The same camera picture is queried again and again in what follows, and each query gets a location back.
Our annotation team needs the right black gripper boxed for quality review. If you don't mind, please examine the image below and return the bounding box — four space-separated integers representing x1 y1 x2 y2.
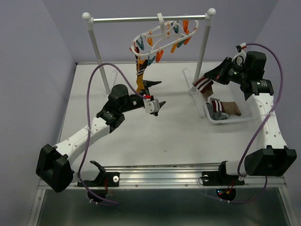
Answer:
203 56 248 85

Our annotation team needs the white round clip hanger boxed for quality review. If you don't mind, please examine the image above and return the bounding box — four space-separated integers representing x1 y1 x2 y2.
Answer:
130 13 199 63

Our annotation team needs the maroon white striped sock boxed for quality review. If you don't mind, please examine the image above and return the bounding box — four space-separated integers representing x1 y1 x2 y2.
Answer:
193 76 214 100

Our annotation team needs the mustard brown striped sock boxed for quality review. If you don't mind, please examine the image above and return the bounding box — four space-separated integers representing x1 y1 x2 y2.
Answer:
135 56 140 76

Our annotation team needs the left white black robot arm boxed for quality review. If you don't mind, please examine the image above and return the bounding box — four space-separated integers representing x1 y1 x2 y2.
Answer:
36 81 165 193

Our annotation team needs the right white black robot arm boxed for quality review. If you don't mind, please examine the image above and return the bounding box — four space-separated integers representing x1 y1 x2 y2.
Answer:
205 51 297 184

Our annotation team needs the white plastic laundry basket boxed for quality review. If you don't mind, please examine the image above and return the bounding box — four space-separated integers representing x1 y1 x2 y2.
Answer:
194 77 253 124

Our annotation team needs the beige sock in basket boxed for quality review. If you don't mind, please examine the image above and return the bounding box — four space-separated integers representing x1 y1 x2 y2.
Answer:
222 102 241 116

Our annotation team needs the teal clothes peg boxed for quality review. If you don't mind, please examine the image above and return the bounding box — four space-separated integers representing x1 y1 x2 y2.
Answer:
147 56 156 66

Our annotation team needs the white clothes drying rack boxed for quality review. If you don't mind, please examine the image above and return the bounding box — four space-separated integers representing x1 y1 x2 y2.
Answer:
82 8 216 99

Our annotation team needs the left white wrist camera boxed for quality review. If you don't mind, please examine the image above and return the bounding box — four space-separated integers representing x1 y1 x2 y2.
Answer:
143 95 158 114

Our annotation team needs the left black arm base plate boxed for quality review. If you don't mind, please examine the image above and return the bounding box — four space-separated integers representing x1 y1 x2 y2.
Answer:
83 171 120 188

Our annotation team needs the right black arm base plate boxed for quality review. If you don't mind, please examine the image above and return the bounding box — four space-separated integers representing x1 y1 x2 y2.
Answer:
201 171 245 186

